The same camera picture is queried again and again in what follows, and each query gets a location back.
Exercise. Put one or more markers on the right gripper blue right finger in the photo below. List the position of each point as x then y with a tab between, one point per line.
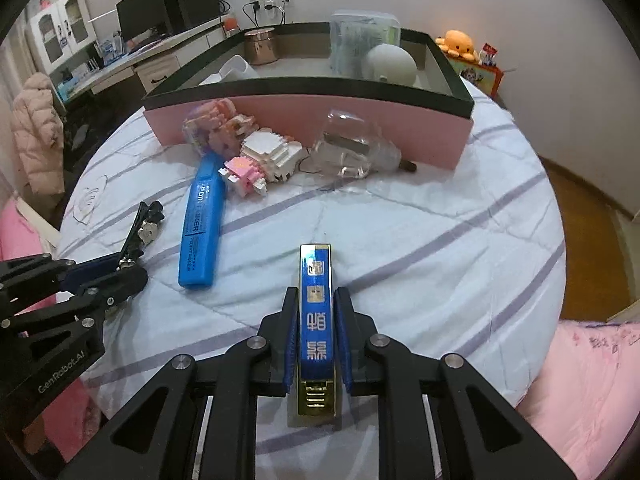
437	418

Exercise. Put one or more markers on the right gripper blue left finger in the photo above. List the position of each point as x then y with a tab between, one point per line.
197	419

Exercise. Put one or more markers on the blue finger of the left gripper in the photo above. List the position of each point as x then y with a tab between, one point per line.
98	272

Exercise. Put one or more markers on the black hair clip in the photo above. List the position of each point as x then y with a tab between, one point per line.
143	231

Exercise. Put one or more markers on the blue highlighter marker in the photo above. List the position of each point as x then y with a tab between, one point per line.
202	225

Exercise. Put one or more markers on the pink building block figure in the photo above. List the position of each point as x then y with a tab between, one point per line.
218	127

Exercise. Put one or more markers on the white pink block figure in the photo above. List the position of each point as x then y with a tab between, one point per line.
265	157

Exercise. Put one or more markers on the rose gold metal canister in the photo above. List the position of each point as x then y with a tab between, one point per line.
261	46

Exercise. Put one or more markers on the clear plastic storage box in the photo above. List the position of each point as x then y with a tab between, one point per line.
354	33

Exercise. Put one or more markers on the white astronaut figurine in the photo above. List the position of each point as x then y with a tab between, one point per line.
389	63

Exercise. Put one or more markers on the pink quilt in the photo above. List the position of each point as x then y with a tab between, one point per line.
585	400

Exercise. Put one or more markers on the pink down jacket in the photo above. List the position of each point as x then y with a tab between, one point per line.
39	136

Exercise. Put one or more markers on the black office chair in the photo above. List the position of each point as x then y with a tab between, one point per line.
85	127

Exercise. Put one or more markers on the striped white tablecloth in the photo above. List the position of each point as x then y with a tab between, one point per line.
470	261

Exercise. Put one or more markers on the white desk with drawers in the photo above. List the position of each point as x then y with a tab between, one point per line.
153	63

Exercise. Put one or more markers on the white glass door cabinet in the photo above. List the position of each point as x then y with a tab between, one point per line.
60	31

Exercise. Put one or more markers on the black computer monitor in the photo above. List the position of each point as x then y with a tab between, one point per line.
138	16

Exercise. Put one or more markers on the black and pink tray box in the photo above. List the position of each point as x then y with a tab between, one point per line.
430	123

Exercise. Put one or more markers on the orange lid water bottle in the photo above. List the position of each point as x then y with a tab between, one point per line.
230	25

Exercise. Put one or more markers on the red cartoon storage crate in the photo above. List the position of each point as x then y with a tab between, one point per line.
486	78

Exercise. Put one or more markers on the orange octopus plush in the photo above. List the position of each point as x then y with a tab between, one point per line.
458	44

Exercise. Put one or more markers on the white wall socket strip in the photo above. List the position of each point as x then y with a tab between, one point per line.
262	3

